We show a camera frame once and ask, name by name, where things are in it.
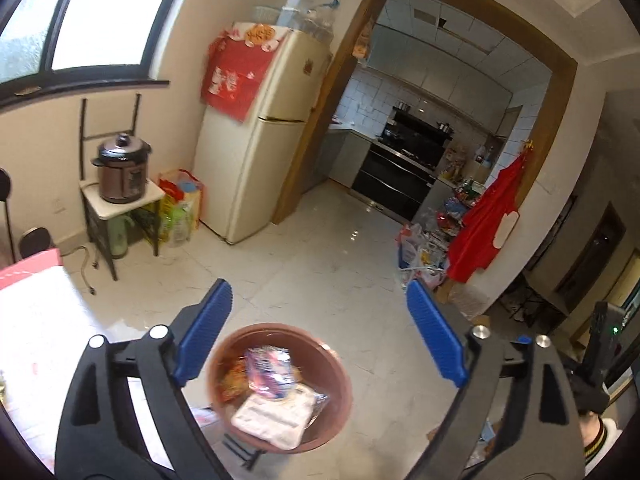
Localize black integrated stove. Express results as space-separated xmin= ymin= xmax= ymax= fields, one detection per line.
xmin=350 ymin=110 xmax=456 ymax=223

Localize red printed cloth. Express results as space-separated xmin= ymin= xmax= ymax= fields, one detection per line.
xmin=200 ymin=22 xmax=291 ymax=123

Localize person's right forearm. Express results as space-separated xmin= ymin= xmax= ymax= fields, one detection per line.
xmin=577 ymin=410 xmax=626 ymax=476

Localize red apron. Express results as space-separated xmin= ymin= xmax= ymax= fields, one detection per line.
xmin=445 ymin=152 xmax=521 ymax=283

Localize green kettle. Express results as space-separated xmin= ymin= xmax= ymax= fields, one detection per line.
xmin=107 ymin=214 xmax=136 ymax=259

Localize blue and red snack packet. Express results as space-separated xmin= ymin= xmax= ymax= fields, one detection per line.
xmin=244 ymin=345 xmax=301 ymax=403

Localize white printed wrapper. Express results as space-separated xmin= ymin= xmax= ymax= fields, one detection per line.
xmin=231 ymin=382 xmax=328 ymax=451

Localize dark wooden door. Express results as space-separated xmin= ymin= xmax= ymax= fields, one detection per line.
xmin=555 ymin=202 xmax=626 ymax=311

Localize wooden door frame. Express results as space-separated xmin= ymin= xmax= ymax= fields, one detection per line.
xmin=272 ymin=0 xmax=578 ymax=241

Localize grey kitchen counter cabinet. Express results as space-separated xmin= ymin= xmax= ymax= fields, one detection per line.
xmin=315 ymin=127 xmax=373 ymax=191

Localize black rack with white top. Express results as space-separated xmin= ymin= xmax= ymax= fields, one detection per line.
xmin=79 ymin=92 xmax=167 ymax=282

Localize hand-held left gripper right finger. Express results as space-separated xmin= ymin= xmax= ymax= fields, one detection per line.
xmin=405 ymin=279 xmax=586 ymax=480

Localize brown pressure cooker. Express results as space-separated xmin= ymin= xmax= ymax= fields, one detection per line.
xmin=91 ymin=132 xmax=152 ymax=205

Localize pile of bags and groceries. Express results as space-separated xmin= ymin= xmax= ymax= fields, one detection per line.
xmin=397 ymin=145 xmax=501 ymax=291

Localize black framed window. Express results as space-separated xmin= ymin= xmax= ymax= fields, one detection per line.
xmin=0 ymin=0 xmax=201 ymax=108

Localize grey upper kitchen cabinets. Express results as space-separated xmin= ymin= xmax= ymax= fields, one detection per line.
xmin=367 ymin=22 xmax=516 ymax=121

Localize black power cable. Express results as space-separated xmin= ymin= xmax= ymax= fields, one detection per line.
xmin=62 ymin=245 xmax=101 ymax=297

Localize cream fridge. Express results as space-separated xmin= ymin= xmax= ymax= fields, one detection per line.
xmin=192 ymin=22 xmax=333 ymax=246

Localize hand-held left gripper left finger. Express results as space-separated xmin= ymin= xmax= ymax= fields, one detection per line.
xmin=54 ymin=278 xmax=236 ymax=480

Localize brown plastic trash bin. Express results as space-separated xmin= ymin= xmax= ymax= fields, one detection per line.
xmin=206 ymin=324 xmax=353 ymax=455

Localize bags beside refrigerator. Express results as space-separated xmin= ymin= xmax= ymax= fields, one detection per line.
xmin=158 ymin=169 xmax=206 ymax=248

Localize black table frame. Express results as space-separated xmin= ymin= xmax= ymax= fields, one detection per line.
xmin=220 ymin=432 xmax=263 ymax=472

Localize clear plastic container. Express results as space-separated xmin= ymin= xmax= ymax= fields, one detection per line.
xmin=277 ymin=0 xmax=311 ymax=28

